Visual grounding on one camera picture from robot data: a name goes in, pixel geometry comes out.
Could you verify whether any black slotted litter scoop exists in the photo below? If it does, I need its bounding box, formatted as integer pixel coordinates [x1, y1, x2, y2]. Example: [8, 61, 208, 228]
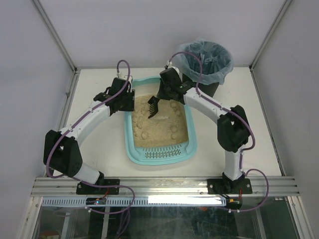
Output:
[148, 96, 160, 119]

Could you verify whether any black trash bin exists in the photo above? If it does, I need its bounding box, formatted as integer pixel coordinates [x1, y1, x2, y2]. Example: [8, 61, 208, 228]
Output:
[181, 43, 221, 98]

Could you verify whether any translucent blue bin liner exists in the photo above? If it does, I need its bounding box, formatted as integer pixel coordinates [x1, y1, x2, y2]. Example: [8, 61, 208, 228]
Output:
[172, 38, 234, 85]

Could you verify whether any teal plastic litter box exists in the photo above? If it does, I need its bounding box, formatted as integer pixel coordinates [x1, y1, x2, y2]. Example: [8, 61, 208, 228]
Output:
[124, 77, 197, 166]

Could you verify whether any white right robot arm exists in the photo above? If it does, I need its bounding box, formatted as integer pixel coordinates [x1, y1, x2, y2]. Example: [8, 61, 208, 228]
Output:
[157, 68, 252, 181]

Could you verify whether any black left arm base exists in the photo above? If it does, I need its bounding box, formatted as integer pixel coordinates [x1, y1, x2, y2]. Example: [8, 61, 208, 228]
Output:
[76, 179, 120, 196]

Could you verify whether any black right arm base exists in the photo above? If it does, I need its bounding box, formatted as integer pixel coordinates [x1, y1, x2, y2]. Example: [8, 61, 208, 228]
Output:
[207, 178, 253, 195]

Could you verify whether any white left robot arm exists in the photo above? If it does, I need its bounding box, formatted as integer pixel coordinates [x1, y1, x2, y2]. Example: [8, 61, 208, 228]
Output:
[43, 77, 135, 187]

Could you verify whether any beige pellet cat litter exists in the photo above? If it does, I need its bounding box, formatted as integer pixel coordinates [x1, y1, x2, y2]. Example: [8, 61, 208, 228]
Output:
[132, 95, 188, 147]

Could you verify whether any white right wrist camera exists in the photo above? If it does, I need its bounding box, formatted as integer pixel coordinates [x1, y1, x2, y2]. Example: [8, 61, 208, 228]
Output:
[164, 61, 180, 74]

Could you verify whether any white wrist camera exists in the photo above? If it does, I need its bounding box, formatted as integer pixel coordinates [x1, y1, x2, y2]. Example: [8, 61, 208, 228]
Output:
[117, 72, 132, 81]
[164, 61, 180, 74]

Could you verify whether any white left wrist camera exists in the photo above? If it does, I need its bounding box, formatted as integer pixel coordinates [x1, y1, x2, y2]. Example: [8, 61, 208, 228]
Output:
[117, 72, 132, 81]

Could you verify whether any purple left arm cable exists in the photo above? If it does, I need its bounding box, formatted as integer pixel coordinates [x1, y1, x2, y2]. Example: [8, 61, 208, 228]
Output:
[45, 59, 132, 180]

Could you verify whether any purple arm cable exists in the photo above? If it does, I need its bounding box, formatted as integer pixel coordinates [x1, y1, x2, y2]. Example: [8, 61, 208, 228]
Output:
[165, 51, 270, 214]
[45, 59, 132, 180]

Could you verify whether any aluminium mounting rail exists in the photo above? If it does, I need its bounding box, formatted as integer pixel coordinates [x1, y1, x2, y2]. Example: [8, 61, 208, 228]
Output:
[31, 176, 300, 197]

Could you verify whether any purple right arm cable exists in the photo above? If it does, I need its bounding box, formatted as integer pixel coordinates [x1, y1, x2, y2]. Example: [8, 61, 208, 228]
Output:
[165, 51, 270, 214]

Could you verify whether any white slotted cable duct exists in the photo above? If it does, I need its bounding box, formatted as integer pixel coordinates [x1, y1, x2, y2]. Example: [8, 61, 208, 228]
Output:
[42, 195, 226, 207]

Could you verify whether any left aluminium frame post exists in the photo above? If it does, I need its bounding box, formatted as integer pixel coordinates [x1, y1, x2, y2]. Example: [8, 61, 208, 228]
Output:
[31, 0, 77, 73]

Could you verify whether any aluminium frame post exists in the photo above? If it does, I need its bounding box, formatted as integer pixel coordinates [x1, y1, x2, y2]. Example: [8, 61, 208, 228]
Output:
[31, 0, 77, 73]
[249, 0, 294, 71]

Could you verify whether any right aluminium frame post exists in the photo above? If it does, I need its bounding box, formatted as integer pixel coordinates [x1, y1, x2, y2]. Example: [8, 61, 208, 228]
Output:
[249, 0, 294, 71]

